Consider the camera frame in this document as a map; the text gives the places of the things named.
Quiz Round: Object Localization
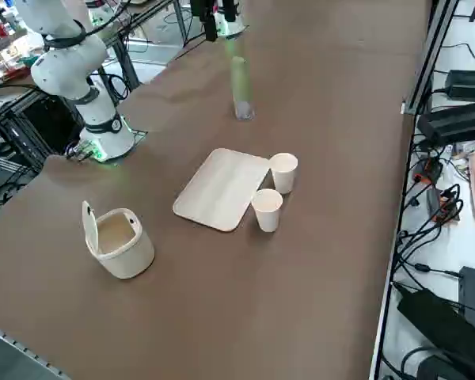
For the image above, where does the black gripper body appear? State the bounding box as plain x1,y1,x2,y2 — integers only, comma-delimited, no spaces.
189,0,218,19

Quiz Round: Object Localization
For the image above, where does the white disposable paper cup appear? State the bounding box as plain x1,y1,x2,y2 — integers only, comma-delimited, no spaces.
268,152,299,196
251,188,283,233

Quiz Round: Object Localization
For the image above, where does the white rectangular mat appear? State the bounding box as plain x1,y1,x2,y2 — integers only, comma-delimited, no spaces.
172,147,272,233

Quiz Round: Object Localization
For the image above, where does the clear green-tinted plastic bottle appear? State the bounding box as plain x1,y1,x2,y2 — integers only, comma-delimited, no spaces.
230,55,257,121

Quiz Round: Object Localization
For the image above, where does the cream desktop bin with lid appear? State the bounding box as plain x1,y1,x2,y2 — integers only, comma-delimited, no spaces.
81,199,157,280

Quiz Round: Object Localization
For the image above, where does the black flat power supply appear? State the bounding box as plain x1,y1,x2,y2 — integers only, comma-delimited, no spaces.
444,70,475,101

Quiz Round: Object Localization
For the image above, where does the dark power supply brick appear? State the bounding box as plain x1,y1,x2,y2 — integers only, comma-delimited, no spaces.
416,100,475,146

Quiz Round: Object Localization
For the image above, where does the red and black adapter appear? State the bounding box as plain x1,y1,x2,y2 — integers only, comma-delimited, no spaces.
414,157,445,184

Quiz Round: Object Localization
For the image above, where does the orange and black plug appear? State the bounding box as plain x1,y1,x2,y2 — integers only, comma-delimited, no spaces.
426,187,462,225

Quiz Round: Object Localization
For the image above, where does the aluminium camera post with bracket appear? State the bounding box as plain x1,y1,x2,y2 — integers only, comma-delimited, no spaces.
401,0,461,116

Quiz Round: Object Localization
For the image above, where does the aluminium profile rail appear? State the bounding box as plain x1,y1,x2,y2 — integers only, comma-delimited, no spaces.
0,319,71,380

